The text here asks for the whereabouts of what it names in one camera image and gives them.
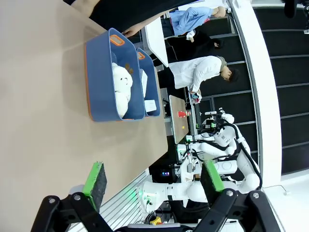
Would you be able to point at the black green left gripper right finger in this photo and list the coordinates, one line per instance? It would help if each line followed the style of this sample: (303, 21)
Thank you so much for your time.
(212, 183)

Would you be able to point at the person in black clothes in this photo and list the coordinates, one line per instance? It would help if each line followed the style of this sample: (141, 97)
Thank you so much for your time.
(193, 44)

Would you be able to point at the white side table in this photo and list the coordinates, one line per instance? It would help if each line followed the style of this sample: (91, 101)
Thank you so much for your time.
(157, 41)

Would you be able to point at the person's left forearm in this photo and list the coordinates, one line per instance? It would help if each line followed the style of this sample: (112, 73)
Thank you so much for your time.
(154, 18)

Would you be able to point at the person in white coat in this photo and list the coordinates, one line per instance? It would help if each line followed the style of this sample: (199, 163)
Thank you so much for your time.
(195, 72)

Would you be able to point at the red cup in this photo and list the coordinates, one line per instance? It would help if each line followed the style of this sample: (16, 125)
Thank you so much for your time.
(181, 114)

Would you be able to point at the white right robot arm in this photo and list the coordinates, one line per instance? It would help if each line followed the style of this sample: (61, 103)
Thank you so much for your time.
(178, 191)

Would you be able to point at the ribbed aluminium table frame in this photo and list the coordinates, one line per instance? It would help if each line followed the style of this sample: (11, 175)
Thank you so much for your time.
(125, 203)

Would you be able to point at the brown background table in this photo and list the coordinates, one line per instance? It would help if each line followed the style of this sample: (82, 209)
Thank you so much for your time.
(178, 120)

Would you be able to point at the yellow emergency stop button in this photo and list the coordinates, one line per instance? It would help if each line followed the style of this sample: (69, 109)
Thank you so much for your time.
(155, 220)

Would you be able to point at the person's left hand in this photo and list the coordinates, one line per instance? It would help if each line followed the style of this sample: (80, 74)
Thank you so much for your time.
(130, 32)

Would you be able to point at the person in blue shirt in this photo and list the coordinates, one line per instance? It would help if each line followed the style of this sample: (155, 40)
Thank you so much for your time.
(190, 19)

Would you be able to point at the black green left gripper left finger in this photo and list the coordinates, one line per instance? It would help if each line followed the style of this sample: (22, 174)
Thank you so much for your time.
(95, 183)

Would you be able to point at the white plush toy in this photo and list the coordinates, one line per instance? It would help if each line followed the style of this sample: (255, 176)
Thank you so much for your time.
(122, 84)

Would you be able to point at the person in black t-shirt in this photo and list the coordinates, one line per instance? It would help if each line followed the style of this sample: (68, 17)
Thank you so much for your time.
(135, 8)

